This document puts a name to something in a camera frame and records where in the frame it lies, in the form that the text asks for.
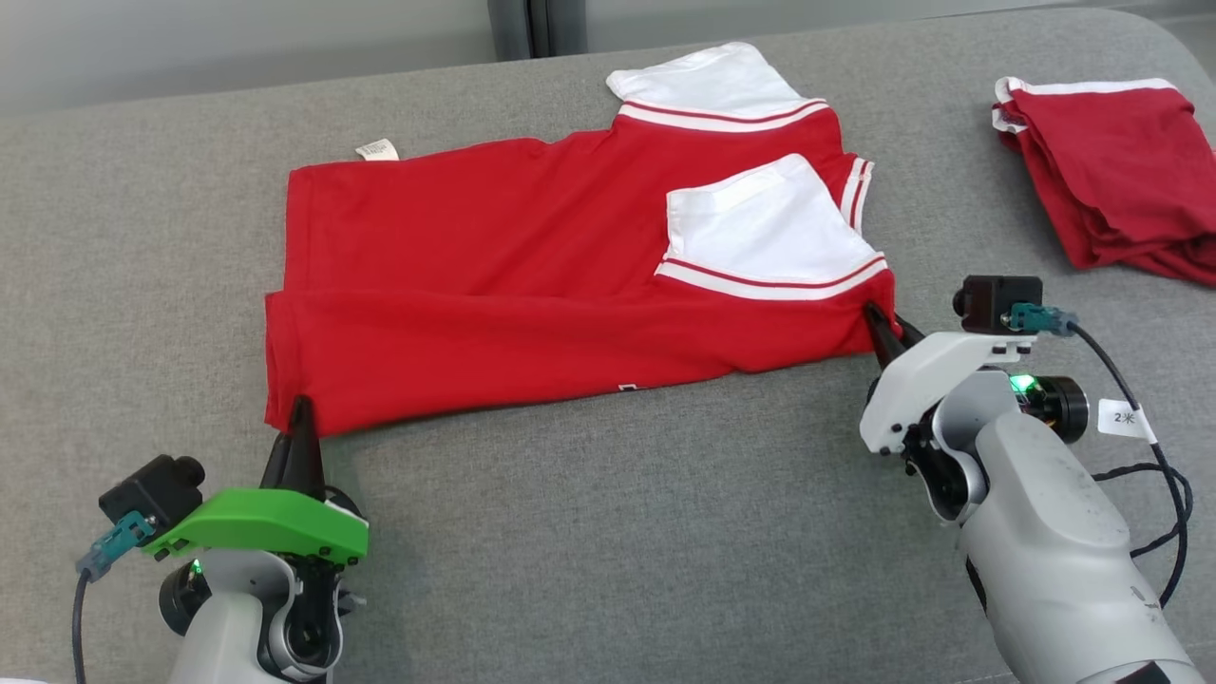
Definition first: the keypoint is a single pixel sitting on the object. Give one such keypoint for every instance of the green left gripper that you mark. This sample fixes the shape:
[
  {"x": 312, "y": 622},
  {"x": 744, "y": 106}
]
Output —
[{"x": 266, "y": 522}]

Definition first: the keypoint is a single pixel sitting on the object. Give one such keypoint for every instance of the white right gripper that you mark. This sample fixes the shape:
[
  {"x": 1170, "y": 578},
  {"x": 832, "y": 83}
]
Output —
[{"x": 912, "y": 389}]

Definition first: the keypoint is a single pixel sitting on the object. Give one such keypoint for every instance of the red shirt with white sleeves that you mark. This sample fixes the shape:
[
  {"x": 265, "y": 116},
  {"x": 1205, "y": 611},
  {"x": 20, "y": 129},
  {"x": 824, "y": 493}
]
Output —
[{"x": 475, "y": 266}]

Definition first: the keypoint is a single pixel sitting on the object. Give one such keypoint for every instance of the red shorts with white band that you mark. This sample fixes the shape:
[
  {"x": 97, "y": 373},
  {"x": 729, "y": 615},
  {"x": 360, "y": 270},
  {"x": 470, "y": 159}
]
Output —
[{"x": 1121, "y": 180}]

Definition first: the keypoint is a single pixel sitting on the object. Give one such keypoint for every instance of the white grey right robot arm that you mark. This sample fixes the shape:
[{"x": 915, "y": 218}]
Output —
[{"x": 1045, "y": 532}]

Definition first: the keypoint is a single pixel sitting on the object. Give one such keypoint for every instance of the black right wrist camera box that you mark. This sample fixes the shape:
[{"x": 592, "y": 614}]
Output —
[{"x": 993, "y": 302}]

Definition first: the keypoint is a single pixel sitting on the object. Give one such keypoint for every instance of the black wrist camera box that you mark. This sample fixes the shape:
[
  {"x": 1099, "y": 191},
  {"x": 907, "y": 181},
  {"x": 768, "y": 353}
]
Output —
[
  {"x": 152, "y": 489},
  {"x": 993, "y": 302}
]

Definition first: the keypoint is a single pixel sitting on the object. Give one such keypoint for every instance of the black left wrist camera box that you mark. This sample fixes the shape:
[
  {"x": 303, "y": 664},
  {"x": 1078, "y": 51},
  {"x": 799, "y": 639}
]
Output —
[{"x": 152, "y": 489}]

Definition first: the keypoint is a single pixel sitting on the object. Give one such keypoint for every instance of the grey partition frame post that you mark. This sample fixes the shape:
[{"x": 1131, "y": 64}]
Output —
[{"x": 537, "y": 24}]

